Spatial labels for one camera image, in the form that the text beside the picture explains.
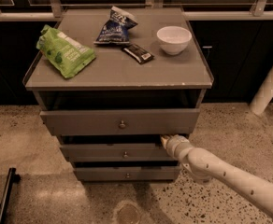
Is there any grey drawer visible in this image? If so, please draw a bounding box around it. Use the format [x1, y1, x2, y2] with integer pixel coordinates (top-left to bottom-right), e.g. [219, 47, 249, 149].
[74, 166, 180, 182]
[60, 143, 173, 162]
[40, 108, 199, 136]

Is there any grey top drawer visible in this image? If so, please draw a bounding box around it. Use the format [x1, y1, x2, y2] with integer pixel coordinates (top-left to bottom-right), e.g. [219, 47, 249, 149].
[40, 108, 199, 136]

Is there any grey bottom drawer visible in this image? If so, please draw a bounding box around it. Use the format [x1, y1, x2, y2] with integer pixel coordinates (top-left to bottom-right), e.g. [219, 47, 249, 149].
[74, 166, 180, 182]

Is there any grey drawer cabinet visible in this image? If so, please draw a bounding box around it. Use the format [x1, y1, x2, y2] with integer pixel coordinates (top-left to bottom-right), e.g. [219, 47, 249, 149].
[23, 8, 213, 170]

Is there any round floor drain cover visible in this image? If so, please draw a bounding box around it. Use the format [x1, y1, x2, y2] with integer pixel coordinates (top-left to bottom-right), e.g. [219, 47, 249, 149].
[116, 203, 141, 224]

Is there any black snack bar wrapper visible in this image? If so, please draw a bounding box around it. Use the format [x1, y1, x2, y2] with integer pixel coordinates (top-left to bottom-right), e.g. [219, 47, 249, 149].
[122, 44, 153, 64]

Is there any white bowl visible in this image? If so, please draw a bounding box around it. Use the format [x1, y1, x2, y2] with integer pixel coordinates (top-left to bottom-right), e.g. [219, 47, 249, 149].
[157, 26, 193, 55]

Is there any blue chip bag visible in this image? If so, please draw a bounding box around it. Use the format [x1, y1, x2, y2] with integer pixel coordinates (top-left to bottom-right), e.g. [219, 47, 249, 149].
[94, 7, 137, 45]

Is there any green chip bag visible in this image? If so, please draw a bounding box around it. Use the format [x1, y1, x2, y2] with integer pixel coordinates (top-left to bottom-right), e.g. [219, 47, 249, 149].
[36, 25, 96, 79]

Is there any metal window railing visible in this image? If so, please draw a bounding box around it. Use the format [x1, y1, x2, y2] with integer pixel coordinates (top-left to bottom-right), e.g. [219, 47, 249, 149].
[0, 0, 273, 22]

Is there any black object on floor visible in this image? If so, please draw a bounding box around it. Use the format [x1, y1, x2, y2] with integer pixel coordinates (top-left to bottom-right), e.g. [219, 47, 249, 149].
[0, 167, 22, 224]

